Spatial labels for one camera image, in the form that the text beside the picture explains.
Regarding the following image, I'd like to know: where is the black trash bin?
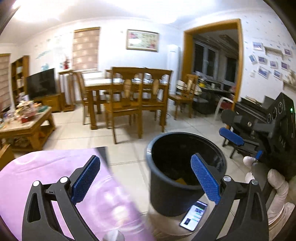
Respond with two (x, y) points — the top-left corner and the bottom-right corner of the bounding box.
(146, 132), (227, 217)

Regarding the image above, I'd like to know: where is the right white gloved hand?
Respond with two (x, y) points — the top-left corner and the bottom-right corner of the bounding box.
(243, 156), (295, 225)

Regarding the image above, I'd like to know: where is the black piano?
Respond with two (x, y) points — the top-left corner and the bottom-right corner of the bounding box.
(219, 96), (285, 159)

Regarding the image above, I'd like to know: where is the smartphone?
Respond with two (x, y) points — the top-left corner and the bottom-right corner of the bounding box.
(179, 201), (208, 232)

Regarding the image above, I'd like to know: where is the white plastic chair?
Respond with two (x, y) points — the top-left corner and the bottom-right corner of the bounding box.
(214, 97), (233, 120)

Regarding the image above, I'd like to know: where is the purple tablecloth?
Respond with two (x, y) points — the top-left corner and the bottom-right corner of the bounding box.
(1, 149), (153, 240)

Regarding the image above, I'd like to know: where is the wooden coffee table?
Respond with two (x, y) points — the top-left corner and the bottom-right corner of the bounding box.
(1, 107), (56, 153)

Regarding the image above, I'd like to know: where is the far wooden chair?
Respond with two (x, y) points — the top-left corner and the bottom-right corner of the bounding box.
(169, 74), (199, 120)

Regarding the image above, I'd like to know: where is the wooden tv cabinet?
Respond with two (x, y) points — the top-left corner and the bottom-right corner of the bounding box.
(33, 93), (65, 113)

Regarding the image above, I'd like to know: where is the white floor air conditioner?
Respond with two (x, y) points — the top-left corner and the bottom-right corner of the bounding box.
(166, 44), (180, 94)

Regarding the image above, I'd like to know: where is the wooden dining chair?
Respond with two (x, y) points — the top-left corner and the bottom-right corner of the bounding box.
(141, 68), (173, 133)
(104, 67), (144, 144)

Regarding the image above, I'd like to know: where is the black television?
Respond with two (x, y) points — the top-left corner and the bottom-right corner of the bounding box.
(26, 68), (57, 99)

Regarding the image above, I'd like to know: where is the tall wooden plant stand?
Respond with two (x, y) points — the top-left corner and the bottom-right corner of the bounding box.
(58, 69), (76, 112)

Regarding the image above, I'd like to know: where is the wooden dining table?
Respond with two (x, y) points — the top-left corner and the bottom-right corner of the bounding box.
(84, 77), (170, 130)

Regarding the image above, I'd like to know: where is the wooden bookshelf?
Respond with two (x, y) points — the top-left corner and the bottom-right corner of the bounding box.
(11, 55), (30, 106)

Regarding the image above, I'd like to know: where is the front wooden dining chair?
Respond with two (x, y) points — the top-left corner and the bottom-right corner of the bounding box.
(104, 67), (144, 144)

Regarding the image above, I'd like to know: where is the framed floral painting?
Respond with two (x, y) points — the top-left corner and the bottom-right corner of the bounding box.
(126, 29), (159, 52)

